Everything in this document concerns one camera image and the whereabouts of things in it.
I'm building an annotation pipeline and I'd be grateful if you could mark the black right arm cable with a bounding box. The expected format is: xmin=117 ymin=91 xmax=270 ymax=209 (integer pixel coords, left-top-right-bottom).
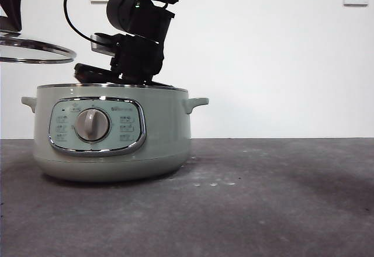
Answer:
xmin=63 ymin=0 xmax=96 ymax=46

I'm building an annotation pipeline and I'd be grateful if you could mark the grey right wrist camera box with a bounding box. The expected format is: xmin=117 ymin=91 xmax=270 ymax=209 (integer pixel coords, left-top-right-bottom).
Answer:
xmin=89 ymin=33 xmax=119 ymax=57

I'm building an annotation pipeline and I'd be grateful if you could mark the pale green electric cooking pot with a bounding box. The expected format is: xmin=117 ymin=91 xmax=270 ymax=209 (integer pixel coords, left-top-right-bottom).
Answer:
xmin=20 ymin=83 xmax=210 ymax=183

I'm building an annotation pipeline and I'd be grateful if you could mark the glass lid with green knob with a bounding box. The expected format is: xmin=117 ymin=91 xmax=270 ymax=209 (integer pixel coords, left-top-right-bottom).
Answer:
xmin=0 ymin=16 xmax=78 ymax=64

